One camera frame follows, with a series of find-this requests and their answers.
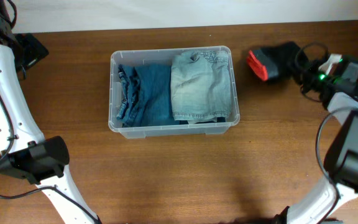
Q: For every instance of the blue denim jeans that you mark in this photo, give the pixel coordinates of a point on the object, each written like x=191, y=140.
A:
x=146, y=97

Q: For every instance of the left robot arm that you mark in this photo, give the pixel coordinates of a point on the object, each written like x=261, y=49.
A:
x=25, y=152

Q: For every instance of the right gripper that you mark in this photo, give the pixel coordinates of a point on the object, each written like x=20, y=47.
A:
x=310, y=66

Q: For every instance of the light grey jeans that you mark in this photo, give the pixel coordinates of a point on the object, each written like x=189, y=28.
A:
x=200, y=86

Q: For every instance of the black shorts red waistband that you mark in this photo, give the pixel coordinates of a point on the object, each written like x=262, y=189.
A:
x=273, y=63

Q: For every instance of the dark teal shirt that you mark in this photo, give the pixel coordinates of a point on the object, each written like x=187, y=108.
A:
x=212, y=120

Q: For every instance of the clear plastic storage bin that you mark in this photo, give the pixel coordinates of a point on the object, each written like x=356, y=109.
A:
x=163, y=56

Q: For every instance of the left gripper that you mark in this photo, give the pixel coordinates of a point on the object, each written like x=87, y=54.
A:
x=32, y=52

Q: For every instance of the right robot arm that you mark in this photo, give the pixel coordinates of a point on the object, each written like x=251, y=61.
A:
x=339, y=183

